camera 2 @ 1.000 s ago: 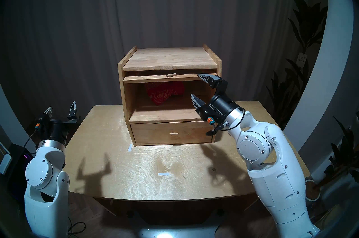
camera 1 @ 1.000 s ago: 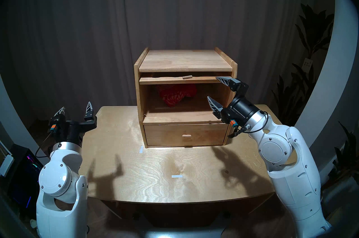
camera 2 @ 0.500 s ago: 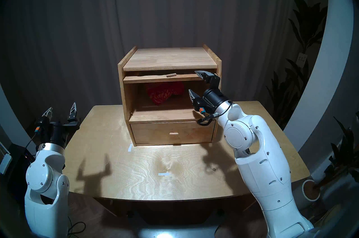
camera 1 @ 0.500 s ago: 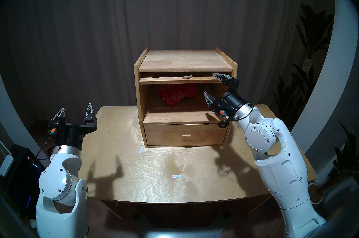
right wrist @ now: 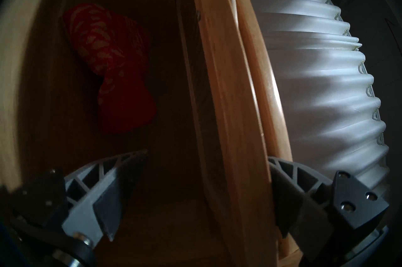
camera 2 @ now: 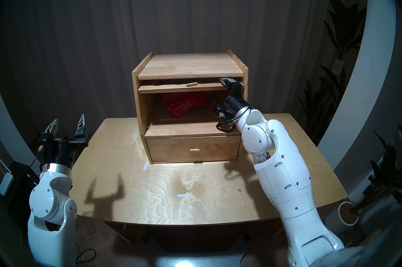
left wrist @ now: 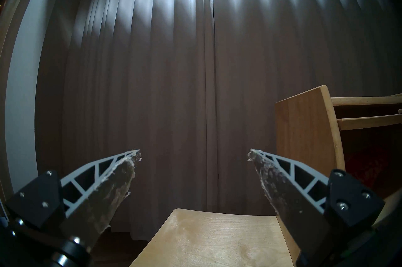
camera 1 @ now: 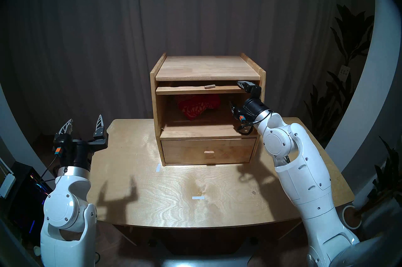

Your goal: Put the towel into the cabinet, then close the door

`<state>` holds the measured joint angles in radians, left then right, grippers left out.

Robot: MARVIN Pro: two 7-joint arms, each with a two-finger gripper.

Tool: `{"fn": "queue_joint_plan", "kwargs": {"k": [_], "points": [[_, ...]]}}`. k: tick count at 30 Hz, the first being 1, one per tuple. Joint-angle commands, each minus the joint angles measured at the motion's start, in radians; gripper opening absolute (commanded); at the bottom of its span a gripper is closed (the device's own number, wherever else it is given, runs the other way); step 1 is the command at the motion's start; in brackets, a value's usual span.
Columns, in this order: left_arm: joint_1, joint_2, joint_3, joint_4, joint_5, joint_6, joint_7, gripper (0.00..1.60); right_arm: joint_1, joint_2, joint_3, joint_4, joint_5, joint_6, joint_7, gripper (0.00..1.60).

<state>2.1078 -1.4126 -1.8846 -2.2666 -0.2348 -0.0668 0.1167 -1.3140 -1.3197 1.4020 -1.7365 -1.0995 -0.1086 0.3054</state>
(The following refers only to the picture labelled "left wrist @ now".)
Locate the wooden cabinet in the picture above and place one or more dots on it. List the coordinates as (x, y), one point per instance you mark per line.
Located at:
(304, 143)

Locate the grey curtain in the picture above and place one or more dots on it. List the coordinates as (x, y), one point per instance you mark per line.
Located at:
(157, 81)

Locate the red patterned towel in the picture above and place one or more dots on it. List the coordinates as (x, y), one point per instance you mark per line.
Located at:
(367, 165)

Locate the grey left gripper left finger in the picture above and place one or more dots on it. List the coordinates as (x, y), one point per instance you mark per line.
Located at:
(94, 203)

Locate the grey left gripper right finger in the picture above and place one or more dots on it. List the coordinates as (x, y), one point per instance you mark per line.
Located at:
(298, 203)

